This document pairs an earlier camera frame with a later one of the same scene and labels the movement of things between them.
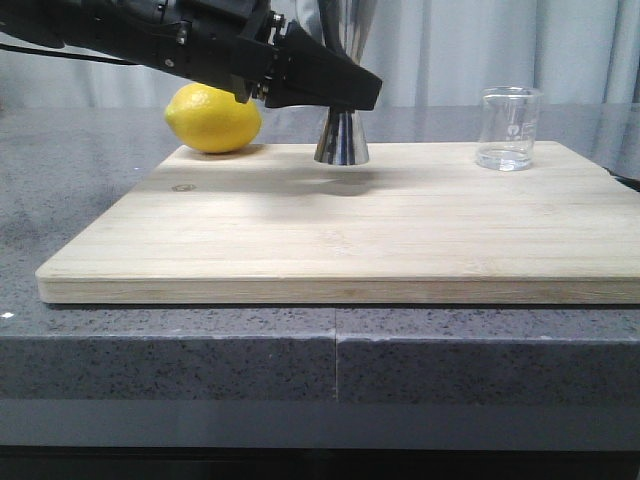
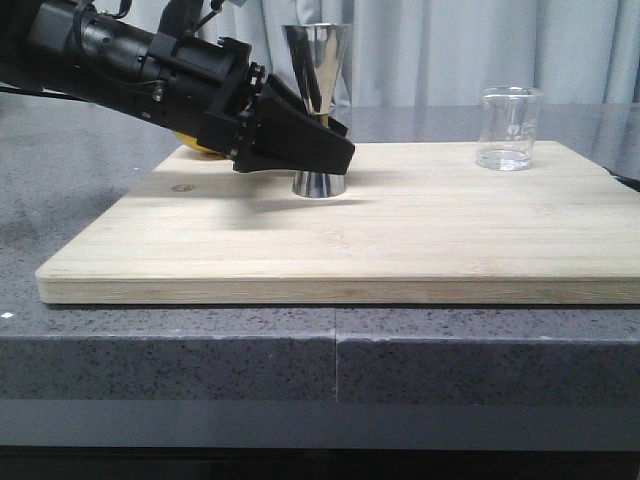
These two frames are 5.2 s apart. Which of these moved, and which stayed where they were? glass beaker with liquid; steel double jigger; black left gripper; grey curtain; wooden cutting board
Moved: black left gripper; steel double jigger
Stayed: glass beaker with liquid; wooden cutting board; grey curtain
